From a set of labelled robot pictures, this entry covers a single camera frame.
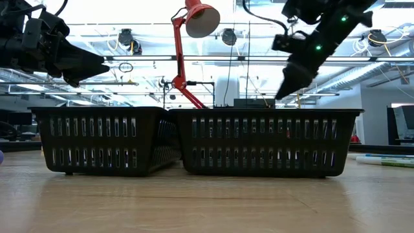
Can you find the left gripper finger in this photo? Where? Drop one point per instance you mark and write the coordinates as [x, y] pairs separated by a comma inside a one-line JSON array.
[[77, 56], [87, 76]]

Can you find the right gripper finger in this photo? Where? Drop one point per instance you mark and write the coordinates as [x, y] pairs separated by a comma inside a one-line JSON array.
[[302, 81], [288, 76]]

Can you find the black slotted plastic basket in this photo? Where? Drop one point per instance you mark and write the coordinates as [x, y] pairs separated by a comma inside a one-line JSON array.
[[258, 142], [97, 139]]

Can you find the light blue dry-erase marker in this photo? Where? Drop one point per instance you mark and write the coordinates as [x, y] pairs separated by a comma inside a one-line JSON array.
[[357, 155]]

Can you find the light green dry-erase marker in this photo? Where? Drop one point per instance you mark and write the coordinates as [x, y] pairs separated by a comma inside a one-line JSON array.
[[372, 160]]

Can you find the purple thick highlighter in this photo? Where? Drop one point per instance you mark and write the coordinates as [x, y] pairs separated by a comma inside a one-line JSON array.
[[1, 157]]

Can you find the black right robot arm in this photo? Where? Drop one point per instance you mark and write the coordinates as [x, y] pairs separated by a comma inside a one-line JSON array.
[[349, 13]]

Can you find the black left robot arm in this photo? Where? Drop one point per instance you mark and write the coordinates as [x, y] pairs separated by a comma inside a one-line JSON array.
[[9, 48]]

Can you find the long ceiling light strip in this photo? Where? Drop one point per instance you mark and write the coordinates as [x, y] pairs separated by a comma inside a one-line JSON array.
[[145, 58]]

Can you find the small red background object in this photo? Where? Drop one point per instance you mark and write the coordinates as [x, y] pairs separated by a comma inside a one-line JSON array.
[[355, 139]]

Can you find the red desk lamp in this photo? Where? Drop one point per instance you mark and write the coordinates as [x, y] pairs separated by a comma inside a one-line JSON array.
[[200, 19]]

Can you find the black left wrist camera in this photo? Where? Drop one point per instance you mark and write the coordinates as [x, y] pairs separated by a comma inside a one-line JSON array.
[[32, 32]]

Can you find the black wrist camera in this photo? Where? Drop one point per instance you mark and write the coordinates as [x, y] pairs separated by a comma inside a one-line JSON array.
[[32, 32], [281, 43]]

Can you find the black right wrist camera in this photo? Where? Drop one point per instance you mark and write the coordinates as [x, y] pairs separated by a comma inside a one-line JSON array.
[[281, 43]]

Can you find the silver ventilation duct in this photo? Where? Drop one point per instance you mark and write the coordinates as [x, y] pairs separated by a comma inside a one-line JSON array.
[[355, 77]]

